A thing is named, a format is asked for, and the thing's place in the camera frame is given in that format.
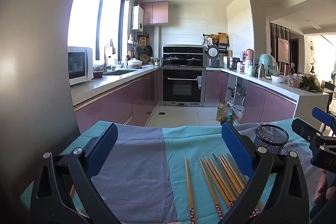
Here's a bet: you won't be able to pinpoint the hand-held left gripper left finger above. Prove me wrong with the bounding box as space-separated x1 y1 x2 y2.
30 122 124 224

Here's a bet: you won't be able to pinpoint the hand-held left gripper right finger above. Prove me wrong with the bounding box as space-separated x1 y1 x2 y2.
221 122 310 224

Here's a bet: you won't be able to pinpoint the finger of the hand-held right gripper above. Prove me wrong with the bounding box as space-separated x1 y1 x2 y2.
311 107 336 135
292 119 324 147

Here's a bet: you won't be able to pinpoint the black mesh utensil holder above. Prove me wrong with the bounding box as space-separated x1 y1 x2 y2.
254 124 290 155

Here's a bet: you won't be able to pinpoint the bunch of wooden chopsticks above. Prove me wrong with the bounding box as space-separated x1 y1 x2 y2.
197 152 263 220

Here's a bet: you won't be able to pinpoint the red-tipped wooden chopstick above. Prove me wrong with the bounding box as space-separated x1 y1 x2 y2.
184 157 196 224

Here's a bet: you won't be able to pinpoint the person's right hand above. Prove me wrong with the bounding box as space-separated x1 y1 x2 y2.
314 169 336 205

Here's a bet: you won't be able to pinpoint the leafy green vegetables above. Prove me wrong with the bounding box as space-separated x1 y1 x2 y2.
301 76 323 93

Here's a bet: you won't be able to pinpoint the white plastic bag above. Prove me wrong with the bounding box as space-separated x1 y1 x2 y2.
232 105 244 119

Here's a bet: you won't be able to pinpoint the yellow oil bottle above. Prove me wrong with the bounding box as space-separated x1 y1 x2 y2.
216 101 226 122

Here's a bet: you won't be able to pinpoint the clear egg container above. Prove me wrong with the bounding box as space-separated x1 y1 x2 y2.
287 74 302 88

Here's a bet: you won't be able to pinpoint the pink kitchen base cabinets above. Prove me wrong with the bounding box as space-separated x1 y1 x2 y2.
70 65 330 127

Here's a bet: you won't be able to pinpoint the teal and grey tablecloth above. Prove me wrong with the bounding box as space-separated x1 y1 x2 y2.
20 117 336 224

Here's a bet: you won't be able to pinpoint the light green appliance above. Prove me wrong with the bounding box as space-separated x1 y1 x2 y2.
259 54 278 76

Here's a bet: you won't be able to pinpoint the black integrated stove with oven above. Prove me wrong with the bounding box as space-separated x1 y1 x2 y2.
160 44 208 107

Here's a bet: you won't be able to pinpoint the stainless steel pot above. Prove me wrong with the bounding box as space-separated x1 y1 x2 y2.
226 56 240 70

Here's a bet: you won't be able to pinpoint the white microwave oven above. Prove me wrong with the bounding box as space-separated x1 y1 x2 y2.
68 46 93 86

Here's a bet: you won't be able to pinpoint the white casserole pot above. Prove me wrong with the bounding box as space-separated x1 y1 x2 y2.
127 58 143 68

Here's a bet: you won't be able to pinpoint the kitchen faucet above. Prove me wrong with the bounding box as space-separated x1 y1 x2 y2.
104 39 116 72

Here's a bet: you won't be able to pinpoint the silver rice cooker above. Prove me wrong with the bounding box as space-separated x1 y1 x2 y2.
207 46 220 68

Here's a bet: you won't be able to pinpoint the black wok with lid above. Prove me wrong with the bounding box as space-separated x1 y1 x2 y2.
164 55 182 66
184 57 202 66

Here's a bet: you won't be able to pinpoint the grey refrigerator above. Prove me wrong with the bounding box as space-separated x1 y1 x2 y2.
0 0 91 203

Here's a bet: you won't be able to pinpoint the kitchen window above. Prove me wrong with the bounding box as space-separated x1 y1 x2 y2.
68 0 129 62

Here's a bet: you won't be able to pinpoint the white water heater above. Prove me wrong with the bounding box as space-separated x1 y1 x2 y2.
131 6 144 31

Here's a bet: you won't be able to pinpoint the pink wall painting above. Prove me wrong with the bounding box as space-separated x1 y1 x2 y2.
278 37 290 64

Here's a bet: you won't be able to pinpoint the black wall rack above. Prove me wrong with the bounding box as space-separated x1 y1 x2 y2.
203 32 229 54

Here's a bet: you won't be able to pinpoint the pink wall cabinet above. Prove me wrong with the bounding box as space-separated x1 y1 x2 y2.
139 1 169 25

